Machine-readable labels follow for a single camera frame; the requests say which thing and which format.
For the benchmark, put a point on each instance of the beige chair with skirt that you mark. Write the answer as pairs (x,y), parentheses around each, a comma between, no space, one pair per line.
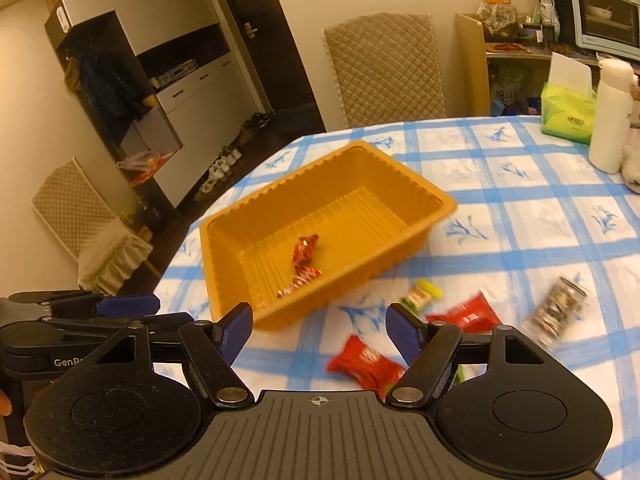
(85,230)

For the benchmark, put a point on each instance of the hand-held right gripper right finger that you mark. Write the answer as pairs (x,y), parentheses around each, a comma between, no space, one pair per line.
(402,332)

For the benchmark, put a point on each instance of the green snack bag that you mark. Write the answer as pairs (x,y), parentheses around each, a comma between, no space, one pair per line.
(546,10)

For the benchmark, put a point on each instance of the row of shoes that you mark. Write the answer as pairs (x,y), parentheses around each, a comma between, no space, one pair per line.
(222,165)

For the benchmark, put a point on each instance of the clear nut snack packet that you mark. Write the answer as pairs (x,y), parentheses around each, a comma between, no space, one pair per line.
(555,310)

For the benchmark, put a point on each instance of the green tissue pack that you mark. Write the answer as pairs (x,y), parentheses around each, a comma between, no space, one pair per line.
(565,115)

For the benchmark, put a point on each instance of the dark hanging jacket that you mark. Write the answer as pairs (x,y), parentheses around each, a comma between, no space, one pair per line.
(110,85)

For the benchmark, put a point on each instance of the wooden shelf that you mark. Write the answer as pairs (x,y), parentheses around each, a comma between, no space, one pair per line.
(470,70)

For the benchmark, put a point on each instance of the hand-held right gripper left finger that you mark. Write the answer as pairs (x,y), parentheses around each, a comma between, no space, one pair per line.
(237,332)

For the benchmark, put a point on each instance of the white plastic bag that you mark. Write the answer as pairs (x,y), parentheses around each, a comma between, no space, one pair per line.
(145,162)

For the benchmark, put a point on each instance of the person's left hand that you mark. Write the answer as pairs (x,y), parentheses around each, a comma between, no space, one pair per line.
(5,403)

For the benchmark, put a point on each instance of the red pillow snack packet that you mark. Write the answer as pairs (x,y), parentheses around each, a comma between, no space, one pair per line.
(360,357)

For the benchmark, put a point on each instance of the quilted beige chair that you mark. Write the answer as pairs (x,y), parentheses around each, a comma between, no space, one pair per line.
(385,70)

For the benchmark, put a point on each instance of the orange plastic tray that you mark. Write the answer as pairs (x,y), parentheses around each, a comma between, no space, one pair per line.
(350,200)

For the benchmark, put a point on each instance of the jar with orange lid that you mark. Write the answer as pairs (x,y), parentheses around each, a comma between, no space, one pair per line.
(496,17)

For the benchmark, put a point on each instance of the dark door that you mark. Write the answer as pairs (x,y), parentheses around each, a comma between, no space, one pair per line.
(280,60)

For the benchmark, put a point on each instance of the blue checked tablecloth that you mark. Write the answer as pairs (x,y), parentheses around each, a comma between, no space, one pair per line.
(500,200)

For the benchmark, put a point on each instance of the white thermos bottle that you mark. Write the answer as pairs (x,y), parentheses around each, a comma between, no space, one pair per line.
(610,115)

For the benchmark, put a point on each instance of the red twisted candy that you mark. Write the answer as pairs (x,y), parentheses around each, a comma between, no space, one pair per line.
(306,250)

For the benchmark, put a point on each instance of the tall white and dark cabinet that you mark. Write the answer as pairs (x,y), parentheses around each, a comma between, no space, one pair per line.
(200,100)

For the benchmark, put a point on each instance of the yellow and green candy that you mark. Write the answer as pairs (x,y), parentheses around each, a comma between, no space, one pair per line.
(420,296)

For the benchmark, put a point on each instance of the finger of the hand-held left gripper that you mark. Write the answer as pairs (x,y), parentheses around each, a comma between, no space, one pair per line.
(130,305)
(165,321)

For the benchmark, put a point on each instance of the dark jar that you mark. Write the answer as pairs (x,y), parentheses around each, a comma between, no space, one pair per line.
(150,212)

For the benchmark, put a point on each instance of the mint toaster oven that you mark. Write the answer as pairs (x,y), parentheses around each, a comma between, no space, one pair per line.
(607,15)

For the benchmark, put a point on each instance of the red and white candy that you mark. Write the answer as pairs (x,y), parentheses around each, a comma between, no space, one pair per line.
(302,279)

